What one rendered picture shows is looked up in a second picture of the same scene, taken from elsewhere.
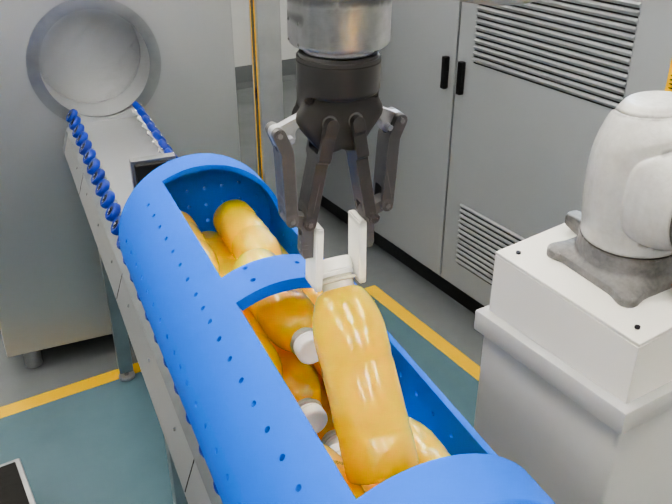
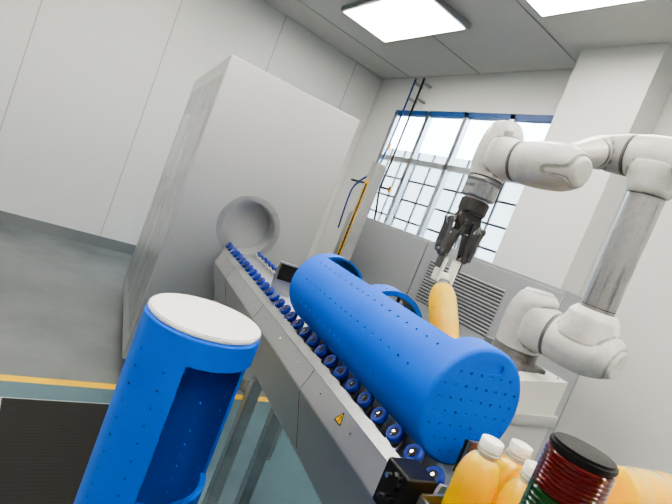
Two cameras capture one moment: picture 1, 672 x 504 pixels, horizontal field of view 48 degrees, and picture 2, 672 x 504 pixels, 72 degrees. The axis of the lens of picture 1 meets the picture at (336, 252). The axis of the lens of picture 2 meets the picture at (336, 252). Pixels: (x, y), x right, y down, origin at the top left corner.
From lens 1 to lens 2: 0.73 m
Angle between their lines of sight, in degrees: 24
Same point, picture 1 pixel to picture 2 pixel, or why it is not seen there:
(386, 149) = (476, 240)
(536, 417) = not seen: hidden behind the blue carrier
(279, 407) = (412, 317)
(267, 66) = (347, 250)
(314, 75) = (470, 202)
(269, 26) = (355, 233)
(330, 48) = (481, 195)
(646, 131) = (536, 297)
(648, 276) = (522, 362)
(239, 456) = (390, 331)
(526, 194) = not seen: hidden behind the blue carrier
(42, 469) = not seen: hidden behind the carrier
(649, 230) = (530, 337)
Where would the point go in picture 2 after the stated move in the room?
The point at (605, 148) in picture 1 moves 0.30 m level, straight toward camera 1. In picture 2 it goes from (517, 301) to (526, 308)
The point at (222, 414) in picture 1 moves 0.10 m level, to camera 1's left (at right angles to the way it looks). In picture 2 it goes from (378, 320) to (343, 307)
